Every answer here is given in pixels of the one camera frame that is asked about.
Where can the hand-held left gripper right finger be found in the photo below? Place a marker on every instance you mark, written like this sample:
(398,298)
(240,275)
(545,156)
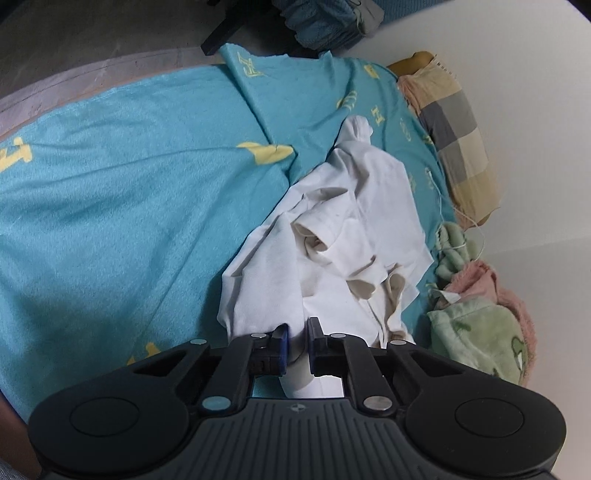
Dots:
(315,350)

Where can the grey cloth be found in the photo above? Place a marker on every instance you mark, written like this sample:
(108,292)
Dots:
(369,16)

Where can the green fleece blanket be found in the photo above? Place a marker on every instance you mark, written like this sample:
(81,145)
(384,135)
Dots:
(475,332)

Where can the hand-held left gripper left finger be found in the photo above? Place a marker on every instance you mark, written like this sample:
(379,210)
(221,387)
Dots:
(281,353)

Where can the blue garment on chair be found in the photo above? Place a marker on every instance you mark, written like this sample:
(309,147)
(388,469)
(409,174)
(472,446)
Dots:
(314,23)

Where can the checkered pillow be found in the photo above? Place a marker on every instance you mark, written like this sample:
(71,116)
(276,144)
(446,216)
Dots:
(457,134)

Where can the teal printed bed sheet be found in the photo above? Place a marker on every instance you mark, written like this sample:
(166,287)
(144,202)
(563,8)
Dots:
(115,207)

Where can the white shirt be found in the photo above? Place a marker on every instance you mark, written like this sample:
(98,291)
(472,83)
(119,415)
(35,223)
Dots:
(369,184)

